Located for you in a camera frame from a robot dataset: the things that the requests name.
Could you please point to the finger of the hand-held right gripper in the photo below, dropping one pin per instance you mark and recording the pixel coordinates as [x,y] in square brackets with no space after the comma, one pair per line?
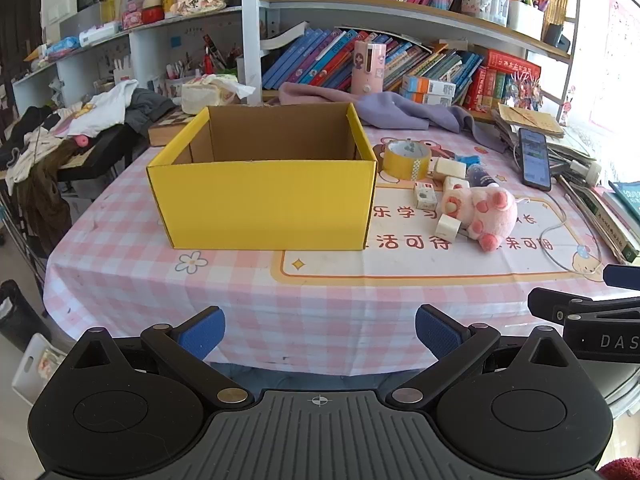
[555,305]
[622,276]

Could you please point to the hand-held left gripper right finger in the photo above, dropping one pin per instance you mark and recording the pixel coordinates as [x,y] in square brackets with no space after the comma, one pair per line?
[440,332]

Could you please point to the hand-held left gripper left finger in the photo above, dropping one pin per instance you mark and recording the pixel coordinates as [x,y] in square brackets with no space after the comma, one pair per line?
[202,331]

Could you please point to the pink plush pig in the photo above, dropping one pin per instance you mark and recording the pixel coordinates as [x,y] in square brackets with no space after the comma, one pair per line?
[492,210]

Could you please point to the small printed white box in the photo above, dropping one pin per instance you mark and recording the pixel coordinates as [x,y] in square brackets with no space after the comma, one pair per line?
[425,196]

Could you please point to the yellow cardboard box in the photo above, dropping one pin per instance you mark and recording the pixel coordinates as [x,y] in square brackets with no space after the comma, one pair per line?
[265,205]

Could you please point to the blue labelled bottle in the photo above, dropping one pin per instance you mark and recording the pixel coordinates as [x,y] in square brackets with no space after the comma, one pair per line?
[477,176]

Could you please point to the blue plastic packet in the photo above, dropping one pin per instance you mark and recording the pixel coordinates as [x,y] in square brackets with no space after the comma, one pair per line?
[467,160]

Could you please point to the yellow tape roll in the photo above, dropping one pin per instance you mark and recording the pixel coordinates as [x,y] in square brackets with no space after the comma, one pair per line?
[395,167]

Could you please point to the white storage container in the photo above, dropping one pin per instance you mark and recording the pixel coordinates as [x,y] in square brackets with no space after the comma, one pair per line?
[525,20]

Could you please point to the dark green flat book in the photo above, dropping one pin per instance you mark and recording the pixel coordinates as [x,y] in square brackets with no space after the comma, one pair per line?
[607,230]

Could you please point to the teal book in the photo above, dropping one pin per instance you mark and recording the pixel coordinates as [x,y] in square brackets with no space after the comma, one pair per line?
[627,200]

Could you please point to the pink checked tablecloth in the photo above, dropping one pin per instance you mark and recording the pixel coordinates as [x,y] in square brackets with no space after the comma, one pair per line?
[125,270]

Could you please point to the white power adapter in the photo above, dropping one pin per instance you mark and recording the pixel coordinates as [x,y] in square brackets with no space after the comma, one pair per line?
[587,170]

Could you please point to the red fuzzy garment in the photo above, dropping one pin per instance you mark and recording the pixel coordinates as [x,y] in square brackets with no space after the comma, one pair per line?
[622,470]

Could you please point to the stack of papers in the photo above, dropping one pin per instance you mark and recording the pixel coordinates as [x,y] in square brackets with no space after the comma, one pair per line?
[565,145]

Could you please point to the black smartphone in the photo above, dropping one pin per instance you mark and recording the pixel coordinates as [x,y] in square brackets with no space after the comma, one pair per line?
[534,157]

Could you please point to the white plastic bag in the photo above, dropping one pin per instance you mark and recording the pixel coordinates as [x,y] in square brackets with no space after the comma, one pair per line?
[35,370]

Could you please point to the brown paper envelope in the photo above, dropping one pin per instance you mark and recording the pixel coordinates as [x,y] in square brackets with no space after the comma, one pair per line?
[532,116]

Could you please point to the black bin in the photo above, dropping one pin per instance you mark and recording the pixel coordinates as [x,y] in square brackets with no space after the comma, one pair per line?
[17,315]

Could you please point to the brown garment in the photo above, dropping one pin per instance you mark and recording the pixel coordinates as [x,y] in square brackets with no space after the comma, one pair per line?
[42,195]

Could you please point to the colourful paper ornament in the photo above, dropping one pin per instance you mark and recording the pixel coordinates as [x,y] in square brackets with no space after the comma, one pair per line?
[525,90]

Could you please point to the purple cloth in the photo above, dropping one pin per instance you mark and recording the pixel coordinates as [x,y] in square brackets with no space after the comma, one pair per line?
[415,112]

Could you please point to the green dictionary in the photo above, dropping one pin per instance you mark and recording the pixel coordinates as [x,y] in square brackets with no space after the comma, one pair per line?
[503,89]

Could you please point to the dark grey garment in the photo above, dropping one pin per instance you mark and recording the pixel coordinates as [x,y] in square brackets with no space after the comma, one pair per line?
[150,107]

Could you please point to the thick red dictionary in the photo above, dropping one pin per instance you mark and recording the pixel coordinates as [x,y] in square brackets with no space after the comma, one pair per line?
[476,87]

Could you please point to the orange blue white carton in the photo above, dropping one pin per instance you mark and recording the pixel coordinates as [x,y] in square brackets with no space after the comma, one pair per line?
[425,99]
[430,85]

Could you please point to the red boxed book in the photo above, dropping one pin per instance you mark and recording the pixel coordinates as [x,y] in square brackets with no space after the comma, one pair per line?
[515,64]

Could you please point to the patterned tissue box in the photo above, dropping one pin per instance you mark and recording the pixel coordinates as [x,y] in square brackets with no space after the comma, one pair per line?
[210,92]

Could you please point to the white shirt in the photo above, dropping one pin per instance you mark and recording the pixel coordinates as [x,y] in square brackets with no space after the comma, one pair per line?
[107,107]

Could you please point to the cup of pens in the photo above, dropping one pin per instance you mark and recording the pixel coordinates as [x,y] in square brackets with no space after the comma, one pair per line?
[180,80]

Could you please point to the pink cloth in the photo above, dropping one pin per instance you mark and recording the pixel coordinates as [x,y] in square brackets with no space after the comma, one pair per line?
[310,94]

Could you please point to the pink cylindrical humidifier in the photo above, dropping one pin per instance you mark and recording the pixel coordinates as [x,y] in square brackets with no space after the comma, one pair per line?
[368,67]

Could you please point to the row of yellow books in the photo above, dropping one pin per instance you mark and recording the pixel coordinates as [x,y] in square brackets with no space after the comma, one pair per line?
[556,0]

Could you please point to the row of blue picture books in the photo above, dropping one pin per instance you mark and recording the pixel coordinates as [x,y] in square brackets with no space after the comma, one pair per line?
[320,60]

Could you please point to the white bookshelf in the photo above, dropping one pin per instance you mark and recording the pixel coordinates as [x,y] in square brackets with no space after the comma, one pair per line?
[251,35]

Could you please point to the red white jar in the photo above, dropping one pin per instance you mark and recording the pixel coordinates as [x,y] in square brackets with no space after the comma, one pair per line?
[151,9]

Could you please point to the wall poster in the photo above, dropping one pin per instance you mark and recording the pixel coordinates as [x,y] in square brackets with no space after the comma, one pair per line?
[617,60]

